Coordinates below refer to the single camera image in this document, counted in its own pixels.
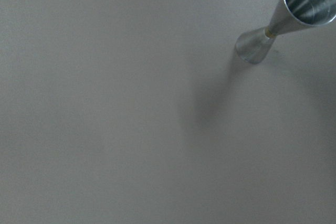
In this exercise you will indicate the brown table mat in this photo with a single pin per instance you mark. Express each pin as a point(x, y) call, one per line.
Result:
point(140, 111)

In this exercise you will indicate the steel double jigger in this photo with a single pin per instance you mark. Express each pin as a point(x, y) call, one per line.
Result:
point(289, 16)

